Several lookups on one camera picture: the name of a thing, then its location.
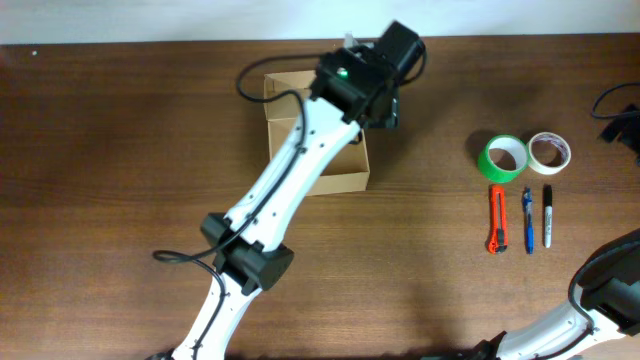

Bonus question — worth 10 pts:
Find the white masking tape roll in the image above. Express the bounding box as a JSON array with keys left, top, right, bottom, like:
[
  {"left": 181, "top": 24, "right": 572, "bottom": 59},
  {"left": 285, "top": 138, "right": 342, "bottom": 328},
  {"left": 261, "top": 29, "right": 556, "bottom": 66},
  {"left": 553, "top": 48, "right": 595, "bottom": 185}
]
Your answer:
[{"left": 527, "top": 132, "right": 572, "bottom": 176}]

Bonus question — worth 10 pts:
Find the green tape roll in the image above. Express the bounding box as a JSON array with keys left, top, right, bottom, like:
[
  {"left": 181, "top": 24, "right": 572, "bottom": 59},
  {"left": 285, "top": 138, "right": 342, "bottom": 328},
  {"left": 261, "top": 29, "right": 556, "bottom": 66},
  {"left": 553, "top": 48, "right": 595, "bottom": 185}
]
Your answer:
[{"left": 477, "top": 135, "right": 529, "bottom": 183}]

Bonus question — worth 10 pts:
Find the blue ballpoint pen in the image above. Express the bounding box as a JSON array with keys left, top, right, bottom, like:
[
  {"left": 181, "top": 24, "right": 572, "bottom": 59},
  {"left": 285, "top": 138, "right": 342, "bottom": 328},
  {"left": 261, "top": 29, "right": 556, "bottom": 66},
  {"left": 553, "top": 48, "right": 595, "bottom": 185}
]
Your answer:
[{"left": 522, "top": 187, "right": 534, "bottom": 255}]

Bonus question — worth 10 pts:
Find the orange utility knife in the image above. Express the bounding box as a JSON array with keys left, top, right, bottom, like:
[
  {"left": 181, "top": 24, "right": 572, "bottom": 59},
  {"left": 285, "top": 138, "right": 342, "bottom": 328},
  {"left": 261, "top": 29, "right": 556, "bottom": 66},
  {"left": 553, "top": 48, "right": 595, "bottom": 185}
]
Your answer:
[{"left": 487, "top": 185, "right": 508, "bottom": 254}]

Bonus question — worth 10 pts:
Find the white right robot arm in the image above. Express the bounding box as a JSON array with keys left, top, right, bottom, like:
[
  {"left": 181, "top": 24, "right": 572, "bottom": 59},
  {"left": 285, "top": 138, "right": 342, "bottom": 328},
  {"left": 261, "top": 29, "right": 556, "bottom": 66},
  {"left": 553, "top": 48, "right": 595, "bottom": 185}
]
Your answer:
[{"left": 458, "top": 132, "right": 639, "bottom": 359}]

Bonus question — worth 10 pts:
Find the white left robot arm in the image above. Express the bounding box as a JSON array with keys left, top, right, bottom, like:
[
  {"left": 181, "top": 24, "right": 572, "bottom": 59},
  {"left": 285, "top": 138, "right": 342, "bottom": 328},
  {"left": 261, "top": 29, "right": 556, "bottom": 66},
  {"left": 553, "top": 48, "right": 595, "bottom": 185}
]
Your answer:
[{"left": 153, "top": 21, "right": 426, "bottom": 359}]

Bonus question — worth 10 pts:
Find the brown cardboard box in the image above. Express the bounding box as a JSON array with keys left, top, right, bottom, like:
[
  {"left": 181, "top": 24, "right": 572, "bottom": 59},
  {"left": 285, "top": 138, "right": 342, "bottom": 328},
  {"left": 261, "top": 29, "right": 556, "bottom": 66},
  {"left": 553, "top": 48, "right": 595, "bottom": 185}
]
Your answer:
[{"left": 264, "top": 70, "right": 370, "bottom": 196}]

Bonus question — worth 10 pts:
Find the black white marker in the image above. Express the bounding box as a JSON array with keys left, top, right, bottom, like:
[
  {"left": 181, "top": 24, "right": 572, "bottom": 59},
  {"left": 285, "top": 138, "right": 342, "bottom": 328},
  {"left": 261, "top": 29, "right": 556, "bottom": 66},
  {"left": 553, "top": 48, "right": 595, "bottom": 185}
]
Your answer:
[{"left": 543, "top": 184, "right": 553, "bottom": 248}]

